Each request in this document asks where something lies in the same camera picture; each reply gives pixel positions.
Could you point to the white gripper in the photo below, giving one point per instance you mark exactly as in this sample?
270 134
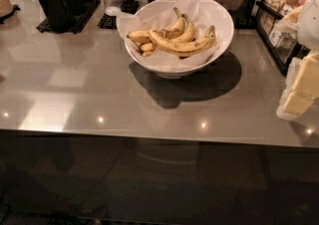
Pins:
310 23

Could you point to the middle yellow banana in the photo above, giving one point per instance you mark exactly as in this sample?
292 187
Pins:
188 33

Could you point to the small black rubber mat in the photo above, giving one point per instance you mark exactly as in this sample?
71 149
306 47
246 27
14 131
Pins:
108 22

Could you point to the small banana piece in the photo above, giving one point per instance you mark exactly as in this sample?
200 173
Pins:
147 49

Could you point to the stack of paper cups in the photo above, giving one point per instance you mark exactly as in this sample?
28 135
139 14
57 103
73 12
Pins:
5 7

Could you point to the white ceramic bowl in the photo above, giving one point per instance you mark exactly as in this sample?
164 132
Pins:
224 30

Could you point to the black wire condiment rack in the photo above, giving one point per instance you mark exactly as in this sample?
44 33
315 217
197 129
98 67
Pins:
281 46

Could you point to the front long yellow banana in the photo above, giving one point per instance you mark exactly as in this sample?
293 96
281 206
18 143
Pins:
184 49

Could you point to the white paper bowl liner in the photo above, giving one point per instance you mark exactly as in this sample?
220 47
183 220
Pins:
159 14

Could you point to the black rubber mat left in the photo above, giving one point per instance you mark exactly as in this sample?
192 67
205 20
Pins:
78 22

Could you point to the back left yellow banana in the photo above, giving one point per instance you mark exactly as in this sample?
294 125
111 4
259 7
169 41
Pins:
175 30

